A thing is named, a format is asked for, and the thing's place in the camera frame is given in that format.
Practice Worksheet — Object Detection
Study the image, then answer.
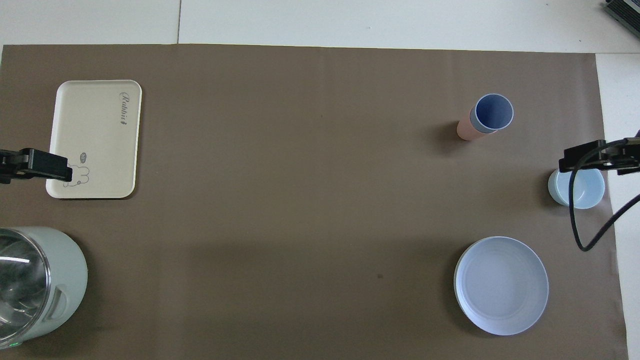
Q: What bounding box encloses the light blue bowl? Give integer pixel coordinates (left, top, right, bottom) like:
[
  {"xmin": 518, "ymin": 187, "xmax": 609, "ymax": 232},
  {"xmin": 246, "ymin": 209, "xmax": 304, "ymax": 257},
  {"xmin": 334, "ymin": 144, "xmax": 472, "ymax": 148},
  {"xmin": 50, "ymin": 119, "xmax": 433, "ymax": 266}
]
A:
[{"xmin": 547, "ymin": 167, "xmax": 606, "ymax": 210}]

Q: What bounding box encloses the blue plastic cup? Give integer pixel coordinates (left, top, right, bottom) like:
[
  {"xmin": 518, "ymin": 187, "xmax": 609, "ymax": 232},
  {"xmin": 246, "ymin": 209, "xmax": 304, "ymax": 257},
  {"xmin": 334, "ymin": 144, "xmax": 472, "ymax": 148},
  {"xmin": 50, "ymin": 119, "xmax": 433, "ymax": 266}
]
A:
[{"xmin": 470, "ymin": 93, "xmax": 515, "ymax": 135}]

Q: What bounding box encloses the glass pot lid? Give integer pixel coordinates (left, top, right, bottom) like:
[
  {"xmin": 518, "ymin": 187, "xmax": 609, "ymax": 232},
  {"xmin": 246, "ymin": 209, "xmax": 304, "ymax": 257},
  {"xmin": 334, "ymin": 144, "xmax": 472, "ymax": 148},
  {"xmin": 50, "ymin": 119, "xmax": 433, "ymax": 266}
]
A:
[{"xmin": 0, "ymin": 229, "xmax": 52, "ymax": 342}]

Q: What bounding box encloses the pale green electric pot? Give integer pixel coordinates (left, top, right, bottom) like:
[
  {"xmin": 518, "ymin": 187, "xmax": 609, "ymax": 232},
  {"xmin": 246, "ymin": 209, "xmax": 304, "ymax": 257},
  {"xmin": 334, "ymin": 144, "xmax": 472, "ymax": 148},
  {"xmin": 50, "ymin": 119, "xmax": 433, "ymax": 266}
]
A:
[{"xmin": 0, "ymin": 226, "xmax": 89, "ymax": 350}]

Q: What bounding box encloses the pink plastic cup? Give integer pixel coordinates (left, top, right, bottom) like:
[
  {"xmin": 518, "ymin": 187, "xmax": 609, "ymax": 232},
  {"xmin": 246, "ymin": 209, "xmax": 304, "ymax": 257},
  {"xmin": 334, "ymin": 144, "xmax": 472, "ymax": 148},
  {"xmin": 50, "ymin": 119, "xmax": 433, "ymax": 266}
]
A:
[{"xmin": 456, "ymin": 108, "xmax": 499, "ymax": 141}]

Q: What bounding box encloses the cream rabbit print tray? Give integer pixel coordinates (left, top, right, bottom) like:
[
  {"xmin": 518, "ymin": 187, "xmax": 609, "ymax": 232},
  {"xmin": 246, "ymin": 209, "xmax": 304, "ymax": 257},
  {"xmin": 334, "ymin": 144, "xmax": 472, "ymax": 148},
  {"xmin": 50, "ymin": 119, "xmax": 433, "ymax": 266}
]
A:
[{"xmin": 45, "ymin": 80, "xmax": 143, "ymax": 200}]

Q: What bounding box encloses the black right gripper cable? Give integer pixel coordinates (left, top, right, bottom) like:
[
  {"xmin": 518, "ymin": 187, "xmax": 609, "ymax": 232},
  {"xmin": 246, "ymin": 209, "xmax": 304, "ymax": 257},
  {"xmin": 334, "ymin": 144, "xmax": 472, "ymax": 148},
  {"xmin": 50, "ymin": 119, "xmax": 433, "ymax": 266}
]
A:
[{"xmin": 569, "ymin": 137, "xmax": 640, "ymax": 252}]

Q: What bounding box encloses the pale blue round plate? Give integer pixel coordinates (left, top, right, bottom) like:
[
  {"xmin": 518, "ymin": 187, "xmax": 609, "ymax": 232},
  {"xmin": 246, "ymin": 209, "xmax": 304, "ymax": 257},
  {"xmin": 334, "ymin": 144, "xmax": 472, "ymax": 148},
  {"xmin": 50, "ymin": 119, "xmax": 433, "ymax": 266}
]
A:
[{"xmin": 453, "ymin": 236, "xmax": 550, "ymax": 336}]

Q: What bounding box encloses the brown paper table mat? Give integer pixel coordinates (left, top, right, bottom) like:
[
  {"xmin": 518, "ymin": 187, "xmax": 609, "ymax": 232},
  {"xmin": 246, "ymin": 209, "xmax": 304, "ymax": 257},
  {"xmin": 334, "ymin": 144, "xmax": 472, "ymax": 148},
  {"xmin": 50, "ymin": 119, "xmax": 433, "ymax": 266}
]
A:
[{"xmin": 0, "ymin": 44, "xmax": 630, "ymax": 360}]

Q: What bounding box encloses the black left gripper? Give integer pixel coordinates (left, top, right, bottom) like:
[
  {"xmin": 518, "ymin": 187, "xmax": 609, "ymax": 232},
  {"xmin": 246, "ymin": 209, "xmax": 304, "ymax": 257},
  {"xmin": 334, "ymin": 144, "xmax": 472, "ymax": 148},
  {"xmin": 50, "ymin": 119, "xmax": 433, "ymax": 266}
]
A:
[{"xmin": 0, "ymin": 147, "xmax": 74, "ymax": 185}]

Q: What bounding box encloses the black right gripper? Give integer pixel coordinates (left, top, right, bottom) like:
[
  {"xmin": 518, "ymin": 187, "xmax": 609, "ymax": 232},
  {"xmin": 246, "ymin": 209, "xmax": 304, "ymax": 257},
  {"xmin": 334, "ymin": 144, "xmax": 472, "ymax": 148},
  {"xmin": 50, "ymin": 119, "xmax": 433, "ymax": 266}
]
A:
[{"xmin": 558, "ymin": 137, "xmax": 640, "ymax": 176}]

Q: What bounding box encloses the grey ribbed device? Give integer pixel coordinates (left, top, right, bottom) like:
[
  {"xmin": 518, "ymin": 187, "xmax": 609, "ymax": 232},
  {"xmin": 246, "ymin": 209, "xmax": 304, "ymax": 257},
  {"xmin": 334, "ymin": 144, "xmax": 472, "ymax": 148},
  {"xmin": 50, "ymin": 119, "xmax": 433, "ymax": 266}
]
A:
[{"xmin": 602, "ymin": 0, "xmax": 640, "ymax": 39}]

